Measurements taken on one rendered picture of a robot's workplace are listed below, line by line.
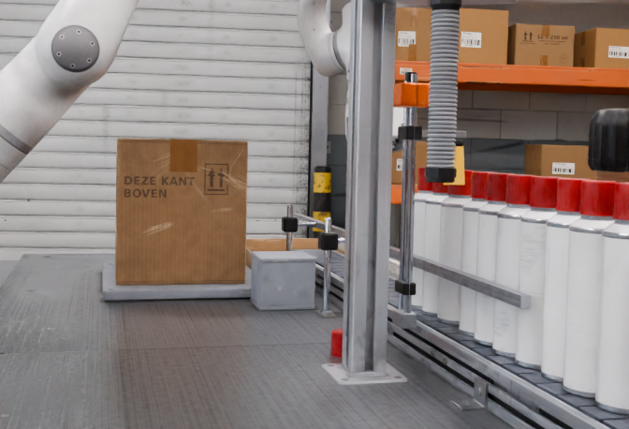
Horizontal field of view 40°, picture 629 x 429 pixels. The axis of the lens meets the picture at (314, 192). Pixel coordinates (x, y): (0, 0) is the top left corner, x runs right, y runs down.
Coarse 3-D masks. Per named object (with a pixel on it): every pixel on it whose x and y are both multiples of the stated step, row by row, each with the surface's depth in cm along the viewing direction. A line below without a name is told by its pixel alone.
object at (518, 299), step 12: (300, 216) 186; (324, 228) 166; (336, 228) 159; (396, 252) 126; (420, 264) 116; (432, 264) 112; (444, 276) 108; (456, 276) 105; (468, 276) 101; (480, 288) 98; (492, 288) 95; (504, 288) 93; (504, 300) 92; (516, 300) 90; (528, 300) 89
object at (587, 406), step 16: (320, 256) 182; (336, 256) 183; (336, 272) 159; (432, 320) 116; (448, 336) 107; (464, 336) 106; (480, 352) 98; (512, 368) 91; (528, 368) 91; (544, 384) 85; (560, 384) 85; (576, 400) 80; (592, 400) 80; (592, 416) 75; (608, 416) 75; (624, 416) 75
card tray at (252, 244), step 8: (248, 240) 223; (256, 240) 223; (264, 240) 224; (272, 240) 224; (280, 240) 225; (296, 240) 226; (304, 240) 226; (312, 240) 227; (248, 248) 223; (256, 248) 223; (264, 248) 224; (272, 248) 224; (280, 248) 225; (296, 248) 226; (304, 248) 226; (312, 248) 227; (248, 256) 198; (248, 264) 198
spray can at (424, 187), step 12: (420, 168) 124; (420, 180) 124; (420, 192) 124; (420, 204) 123; (420, 216) 123; (420, 228) 123; (420, 240) 123; (420, 252) 123; (420, 276) 123; (420, 288) 123; (420, 300) 123
